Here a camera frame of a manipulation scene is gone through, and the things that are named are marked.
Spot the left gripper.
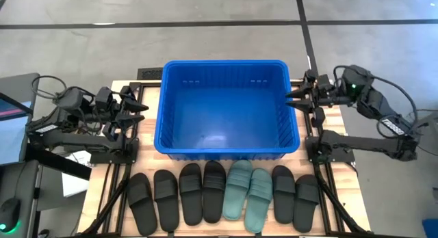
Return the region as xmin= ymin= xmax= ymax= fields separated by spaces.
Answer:
xmin=101 ymin=83 xmax=150 ymax=142

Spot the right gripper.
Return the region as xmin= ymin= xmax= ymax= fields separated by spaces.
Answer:
xmin=285 ymin=69 xmax=338 ymax=128

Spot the blue plastic bin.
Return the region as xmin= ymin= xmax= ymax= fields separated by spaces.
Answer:
xmin=153 ymin=59 xmax=301 ymax=161

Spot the black computer mouse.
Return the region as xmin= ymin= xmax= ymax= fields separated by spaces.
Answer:
xmin=0 ymin=196 xmax=22 ymax=233

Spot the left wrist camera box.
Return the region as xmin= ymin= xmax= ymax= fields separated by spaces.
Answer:
xmin=94 ymin=86 xmax=114 ymax=111

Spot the black rubber slide sandal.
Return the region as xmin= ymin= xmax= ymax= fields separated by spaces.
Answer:
xmin=126 ymin=172 xmax=159 ymax=237
xmin=153 ymin=169 xmax=181 ymax=233
xmin=272 ymin=165 xmax=296 ymax=225
xmin=292 ymin=174 xmax=320 ymax=234
xmin=202 ymin=160 xmax=227 ymax=224
xmin=178 ymin=163 xmax=204 ymax=227

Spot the white paper sheet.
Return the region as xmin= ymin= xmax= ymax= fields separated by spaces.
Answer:
xmin=66 ymin=150 xmax=92 ymax=168

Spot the dark floor vent grille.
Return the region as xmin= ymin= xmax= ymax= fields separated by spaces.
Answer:
xmin=136 ymin=67 xmax=164 ymax=81

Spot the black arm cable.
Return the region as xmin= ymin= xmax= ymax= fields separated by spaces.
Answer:
xmin=31 ymin=75 xmax=68 ymax=99
xmin=333 ymin=64 xmax=420 ymax=124

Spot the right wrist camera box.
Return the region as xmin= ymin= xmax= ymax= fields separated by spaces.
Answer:
xmin=316 ymin=73 xmax=335 ymax=94

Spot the green rubber slide sandal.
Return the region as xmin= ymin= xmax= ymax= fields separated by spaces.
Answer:
xmin=244 ymin=168 xmax=274 ymax=234
xmin=222 ymin=159 xmax=254 ymax=222

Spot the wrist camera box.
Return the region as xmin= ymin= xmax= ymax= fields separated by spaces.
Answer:
xmin=316 ymin=73 xmax=335 ymax=94
xmin=94 ymin=86 xmax=114 ymax=111

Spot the gray side desk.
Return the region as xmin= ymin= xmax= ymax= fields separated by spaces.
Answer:
xmin=0 ymin=72 xmax=42 ymax=238

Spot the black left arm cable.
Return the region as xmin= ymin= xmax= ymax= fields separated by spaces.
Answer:
xmin=31 ymin=75 xmax=68 ymax=99

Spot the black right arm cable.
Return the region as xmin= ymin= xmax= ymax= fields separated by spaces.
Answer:
xmin=333 ymin=64 xmax=420 ymax=124

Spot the computer monitor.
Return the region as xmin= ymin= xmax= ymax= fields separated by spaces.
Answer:
xmin=0 ymin=90 xmax=34 ymax=122

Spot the blue floor box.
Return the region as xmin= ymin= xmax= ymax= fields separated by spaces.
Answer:
xmin=422 ymin=218 xmax=438 ymax=238

